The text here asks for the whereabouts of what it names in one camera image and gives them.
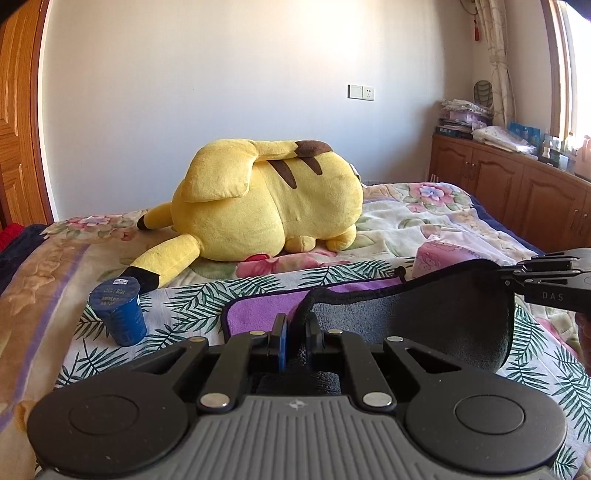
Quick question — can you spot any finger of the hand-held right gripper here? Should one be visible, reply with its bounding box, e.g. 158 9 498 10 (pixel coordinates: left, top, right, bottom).
516 248 591 274
496 270 585 292

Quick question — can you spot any wooden door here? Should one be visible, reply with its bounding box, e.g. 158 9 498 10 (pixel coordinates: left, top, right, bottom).
0 0 55 229

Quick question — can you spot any palm leaf printed sheet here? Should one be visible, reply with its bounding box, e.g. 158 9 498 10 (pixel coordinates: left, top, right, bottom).
55 258 591 480

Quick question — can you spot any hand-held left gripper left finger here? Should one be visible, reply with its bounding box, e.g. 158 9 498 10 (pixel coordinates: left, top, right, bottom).
124 315 288 414

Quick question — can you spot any floral blanket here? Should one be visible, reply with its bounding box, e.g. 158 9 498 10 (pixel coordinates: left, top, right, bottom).
0 182 555 480

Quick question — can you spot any green woven fan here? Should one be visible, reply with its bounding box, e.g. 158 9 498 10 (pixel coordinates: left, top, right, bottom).
474 79 494 110

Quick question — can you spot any dark blue clothing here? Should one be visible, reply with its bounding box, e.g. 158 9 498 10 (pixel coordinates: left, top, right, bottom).
0 224 48 294

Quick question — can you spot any wooden window frame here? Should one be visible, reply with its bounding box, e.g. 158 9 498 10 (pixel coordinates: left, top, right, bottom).
540 0 591 141

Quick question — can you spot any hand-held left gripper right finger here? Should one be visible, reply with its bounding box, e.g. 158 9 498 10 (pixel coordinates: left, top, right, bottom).
307 318 467 411

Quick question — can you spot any yellow plush toy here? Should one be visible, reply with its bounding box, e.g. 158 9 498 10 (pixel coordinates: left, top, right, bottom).
124 138 363 291

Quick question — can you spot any white folded cloth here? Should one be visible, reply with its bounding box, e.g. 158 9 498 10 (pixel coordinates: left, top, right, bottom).
471 124 539 154

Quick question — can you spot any purple and grey towel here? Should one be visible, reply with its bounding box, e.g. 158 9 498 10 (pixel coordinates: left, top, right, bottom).
222 258 515 374

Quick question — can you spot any blue plastic cup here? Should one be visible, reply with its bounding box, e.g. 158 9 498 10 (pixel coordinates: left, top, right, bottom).
89 277 147 347

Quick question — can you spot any stack of books and cloths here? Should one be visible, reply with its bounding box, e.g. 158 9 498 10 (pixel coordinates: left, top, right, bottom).
436 98 494 140

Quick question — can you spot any pink tissue pack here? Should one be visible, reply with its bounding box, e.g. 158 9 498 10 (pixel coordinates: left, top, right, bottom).
416 233 491 283

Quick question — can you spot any red knitted cloth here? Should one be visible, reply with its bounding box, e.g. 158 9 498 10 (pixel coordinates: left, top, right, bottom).
0 223 25 252

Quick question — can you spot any patterned curtain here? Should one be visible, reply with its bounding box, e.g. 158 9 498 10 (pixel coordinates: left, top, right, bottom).
475 0 514 129

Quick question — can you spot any blue box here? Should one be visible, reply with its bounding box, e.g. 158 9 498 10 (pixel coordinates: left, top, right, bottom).
507 121 542 145

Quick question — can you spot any wooden cabinet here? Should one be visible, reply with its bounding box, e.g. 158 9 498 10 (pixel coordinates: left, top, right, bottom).
429 133 591 260

